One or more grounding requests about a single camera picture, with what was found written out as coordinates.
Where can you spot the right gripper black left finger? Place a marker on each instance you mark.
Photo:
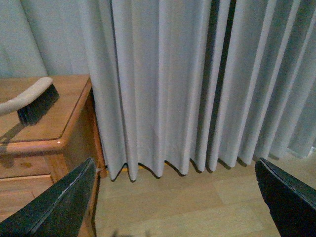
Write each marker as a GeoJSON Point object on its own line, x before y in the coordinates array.
{"type": "Point", "coordinates": [57, 212]}

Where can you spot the grey pleated curtain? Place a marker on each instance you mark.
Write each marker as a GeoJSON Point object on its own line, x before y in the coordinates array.
{"type": "Point", "coordinates": [177, 80]}

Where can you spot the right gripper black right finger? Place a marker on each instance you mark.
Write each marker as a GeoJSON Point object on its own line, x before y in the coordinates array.
{"type": "Point", "coordinates": [291, 202]}

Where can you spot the beige hand brush black bristles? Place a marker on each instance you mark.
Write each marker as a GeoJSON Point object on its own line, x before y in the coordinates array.
{"type": "Point", "coordinates": [33, 103]}

